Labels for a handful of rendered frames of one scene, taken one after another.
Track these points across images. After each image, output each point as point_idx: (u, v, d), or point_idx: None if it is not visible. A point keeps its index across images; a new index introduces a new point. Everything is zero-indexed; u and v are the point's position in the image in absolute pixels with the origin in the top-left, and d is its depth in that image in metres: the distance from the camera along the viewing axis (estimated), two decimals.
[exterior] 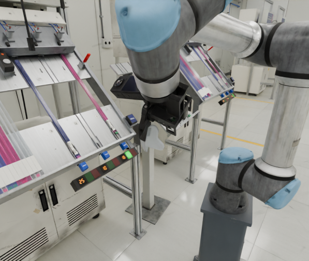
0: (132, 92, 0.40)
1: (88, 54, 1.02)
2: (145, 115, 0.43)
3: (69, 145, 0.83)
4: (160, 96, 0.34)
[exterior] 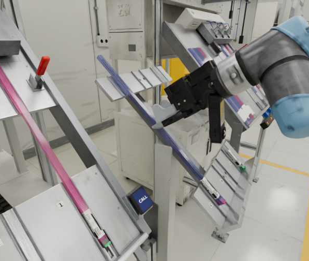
0: (223, 104, 0.47)
1: (45, 57, 0.45)
2: None
3: (206, 184, 0.53)
4: None
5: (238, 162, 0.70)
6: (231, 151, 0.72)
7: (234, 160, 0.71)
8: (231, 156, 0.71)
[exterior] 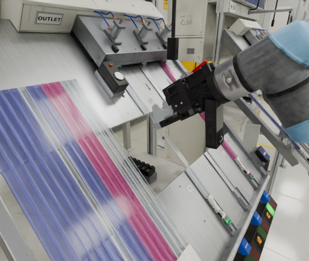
0: (223, 109, 0.46)
1: (206, 60, 0.70)
2: None
3: (303, 151, 0.79)
4: None
5: (221, 214, 0.51)
6: (212, 197, 0.52)
7: (216, 211, 0.52)
8: (212, 205, 0.52)
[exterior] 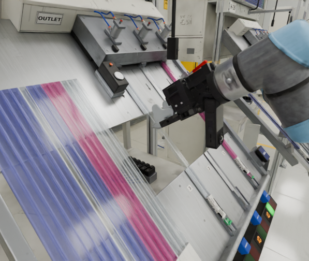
0: (223, 109, 0.46)
1: (206, 60, 0.71)
2: None
3: (303, 151, 0.79)
4: None
5: (221, 214, 0.51)
6: (212, 197, 0.52)
7: (216, 211, 0.52)
8: (212, 205, 0.52)
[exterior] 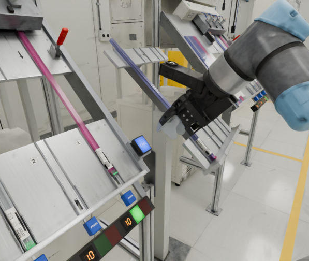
0: (190, 76, 0.43)
1: (64, 28, 0.56)
2: (182, 102, 0.44)
3: (200, 143, 0.65)
4: (226, 89, 0.38)
5: (19, 235, 0.37)
6: (14, 212, 0.38)
7: (15, 230, 0.37)
8: (11, 222, 0.37)
